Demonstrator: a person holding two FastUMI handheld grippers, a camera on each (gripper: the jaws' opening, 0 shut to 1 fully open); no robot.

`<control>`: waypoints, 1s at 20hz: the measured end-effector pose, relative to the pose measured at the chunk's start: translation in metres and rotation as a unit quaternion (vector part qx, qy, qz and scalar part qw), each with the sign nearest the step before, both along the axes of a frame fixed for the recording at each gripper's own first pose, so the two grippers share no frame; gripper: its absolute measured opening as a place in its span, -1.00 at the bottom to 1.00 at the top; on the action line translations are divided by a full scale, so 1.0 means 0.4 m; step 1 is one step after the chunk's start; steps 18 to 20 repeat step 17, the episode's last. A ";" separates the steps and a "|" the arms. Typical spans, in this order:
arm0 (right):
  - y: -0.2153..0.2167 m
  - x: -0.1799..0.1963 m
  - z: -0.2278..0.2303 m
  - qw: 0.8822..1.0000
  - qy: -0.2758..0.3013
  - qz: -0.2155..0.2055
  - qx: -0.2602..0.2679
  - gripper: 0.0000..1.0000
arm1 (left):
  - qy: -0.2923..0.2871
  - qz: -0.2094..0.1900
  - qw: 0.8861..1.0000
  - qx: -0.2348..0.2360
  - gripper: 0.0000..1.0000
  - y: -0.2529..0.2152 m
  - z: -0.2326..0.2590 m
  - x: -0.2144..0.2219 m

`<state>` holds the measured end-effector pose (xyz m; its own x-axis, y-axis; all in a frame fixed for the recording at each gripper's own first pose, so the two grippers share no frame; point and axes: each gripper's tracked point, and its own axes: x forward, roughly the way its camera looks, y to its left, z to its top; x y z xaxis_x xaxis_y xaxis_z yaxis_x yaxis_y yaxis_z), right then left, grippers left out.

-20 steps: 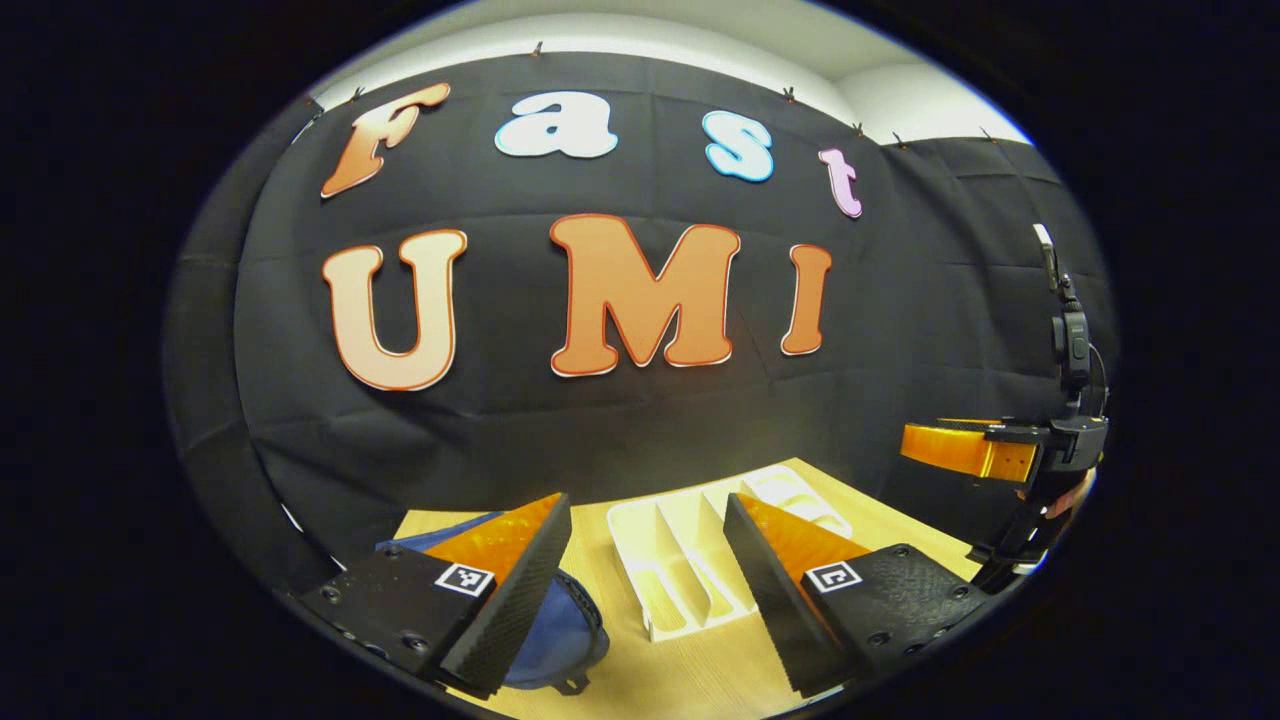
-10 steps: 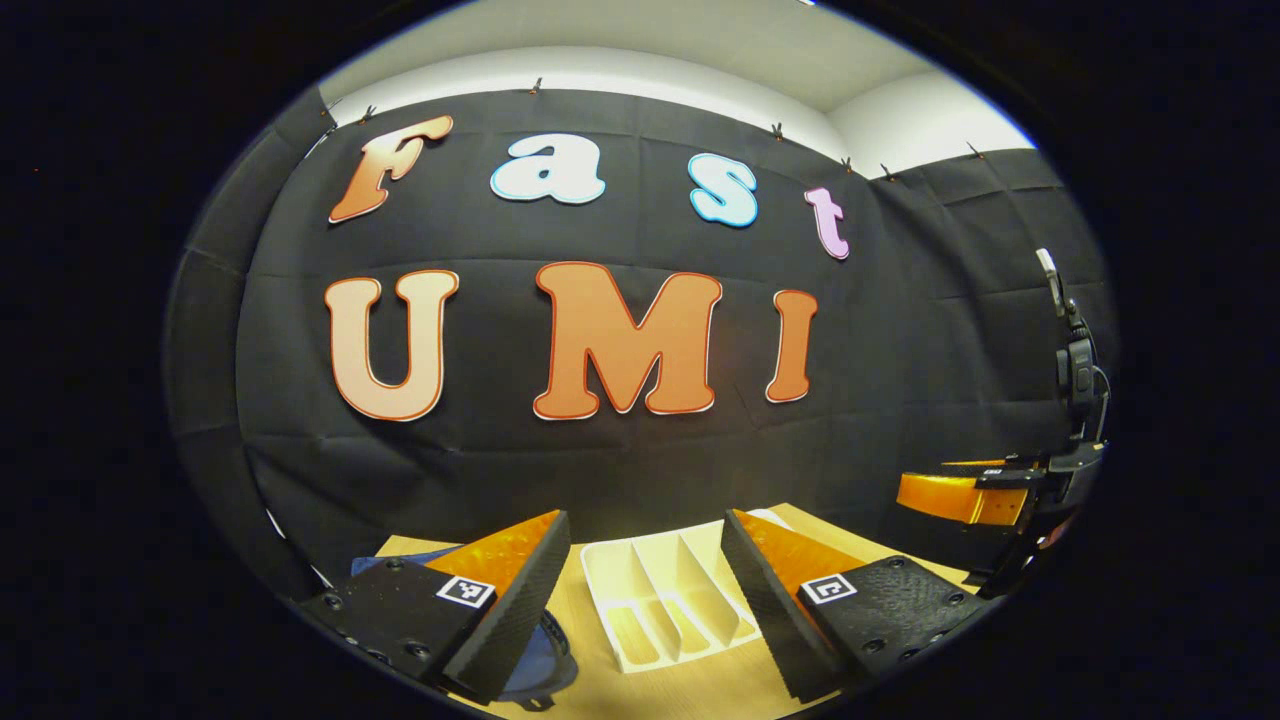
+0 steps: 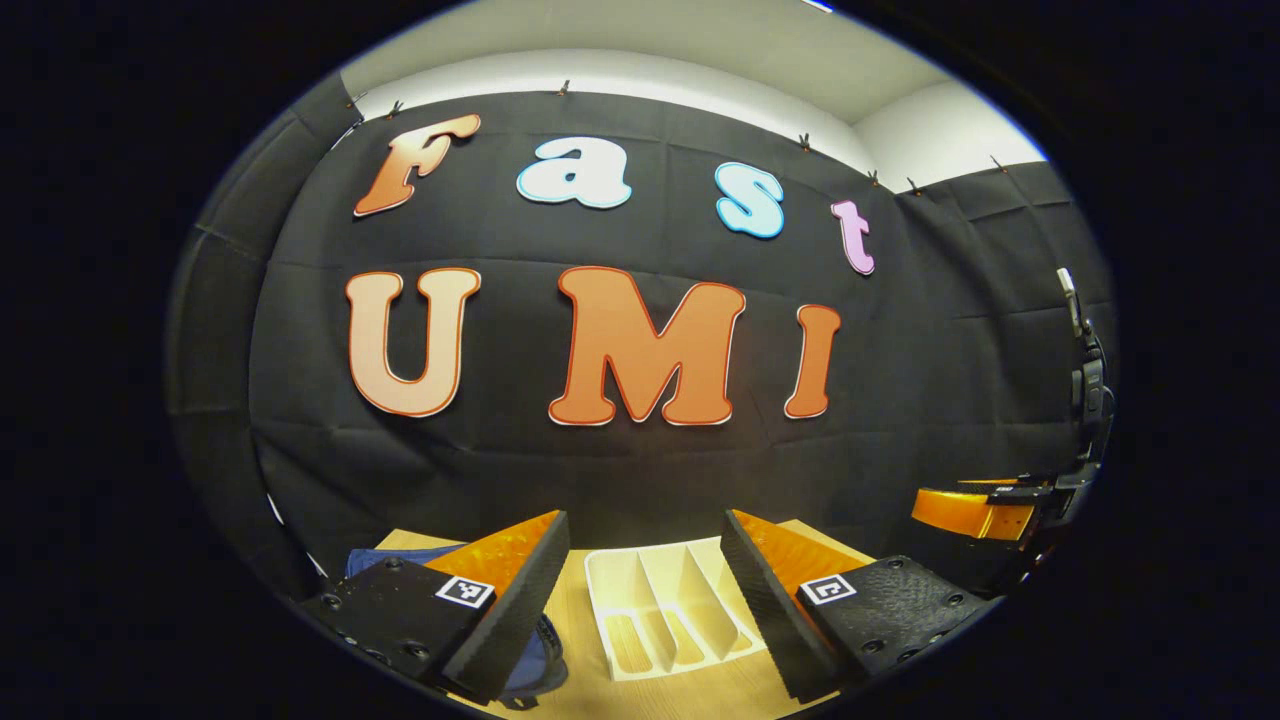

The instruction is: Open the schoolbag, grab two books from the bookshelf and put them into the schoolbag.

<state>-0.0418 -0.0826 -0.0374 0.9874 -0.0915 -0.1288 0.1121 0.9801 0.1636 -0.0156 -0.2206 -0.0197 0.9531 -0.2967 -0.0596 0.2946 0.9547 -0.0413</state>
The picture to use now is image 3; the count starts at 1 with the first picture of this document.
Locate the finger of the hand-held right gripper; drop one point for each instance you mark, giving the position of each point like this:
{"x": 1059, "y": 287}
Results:
{"x": 970, "y": 515}
{"x": 1005, "y": 485}

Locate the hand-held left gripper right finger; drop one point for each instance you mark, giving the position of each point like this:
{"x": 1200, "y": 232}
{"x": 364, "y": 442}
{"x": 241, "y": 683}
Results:
{"x": 770, "y": 615}

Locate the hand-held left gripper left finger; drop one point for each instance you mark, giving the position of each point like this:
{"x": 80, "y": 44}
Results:
{"x": 520, "y": 605}

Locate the blue schoolbag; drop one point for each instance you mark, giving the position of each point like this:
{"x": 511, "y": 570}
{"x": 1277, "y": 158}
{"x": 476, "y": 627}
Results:
{"x": 545, "y": 655}

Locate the white bookshelf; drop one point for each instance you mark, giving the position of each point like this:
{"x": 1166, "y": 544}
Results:
{"x": 660, "y": 610}

